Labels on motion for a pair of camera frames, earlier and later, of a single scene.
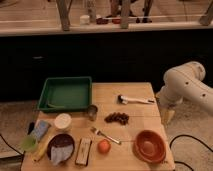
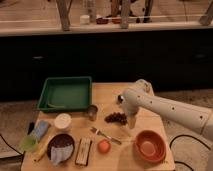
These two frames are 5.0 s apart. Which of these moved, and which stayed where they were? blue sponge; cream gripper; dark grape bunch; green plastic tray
Moved: cream gripper
Stayed: dark grape bunch; blue sponge; green plastic tray
